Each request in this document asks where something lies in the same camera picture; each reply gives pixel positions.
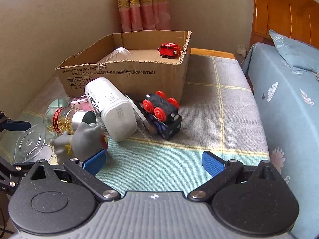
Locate pink curtain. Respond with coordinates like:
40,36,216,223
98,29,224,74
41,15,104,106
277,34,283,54
118,0,170,32

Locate clear square plastic container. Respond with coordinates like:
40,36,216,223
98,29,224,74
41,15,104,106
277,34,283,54
14,123,53,162

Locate wooden bed headboard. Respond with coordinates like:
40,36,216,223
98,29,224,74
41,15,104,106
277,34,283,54
250,0,319,48

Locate fish oil capsule bottle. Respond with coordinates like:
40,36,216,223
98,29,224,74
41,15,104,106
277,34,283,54
44,107,97,134

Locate clear plastic tube bottle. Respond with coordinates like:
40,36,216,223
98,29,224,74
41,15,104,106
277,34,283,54
97,47,131,63

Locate mint green egg case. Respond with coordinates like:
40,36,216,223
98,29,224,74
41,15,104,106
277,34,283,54
48,98,69,110

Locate grey rubber toy animal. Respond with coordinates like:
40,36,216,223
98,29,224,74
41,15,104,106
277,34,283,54
50,122,108,164

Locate pink clear small box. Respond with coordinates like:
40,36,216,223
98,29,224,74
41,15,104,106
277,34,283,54
69,95,93,111

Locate open cardboard box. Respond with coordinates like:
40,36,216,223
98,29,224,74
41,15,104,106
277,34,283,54
55,30,192,101

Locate checked grey green blanket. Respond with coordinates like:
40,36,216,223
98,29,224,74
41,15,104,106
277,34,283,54
0,53,270,197

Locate blue floral bed sheet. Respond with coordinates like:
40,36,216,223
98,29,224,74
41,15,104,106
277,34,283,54
242,43,318,238

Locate blue floral pillow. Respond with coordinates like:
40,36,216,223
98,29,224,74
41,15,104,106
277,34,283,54
269,30,318,79

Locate red toy train car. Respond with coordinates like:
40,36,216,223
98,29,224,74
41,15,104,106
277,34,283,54
158,43,182,59

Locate white plastic bottle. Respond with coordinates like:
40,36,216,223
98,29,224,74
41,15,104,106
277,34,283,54
84,77,137,141

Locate black toy train red wheels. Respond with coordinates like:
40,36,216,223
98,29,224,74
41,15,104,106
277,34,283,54
142,91,182,140

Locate black folding mirror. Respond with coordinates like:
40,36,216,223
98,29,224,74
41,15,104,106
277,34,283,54
125,94,157,135

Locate white wall socket plug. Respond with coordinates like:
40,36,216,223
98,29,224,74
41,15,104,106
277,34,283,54
237,44,247,57

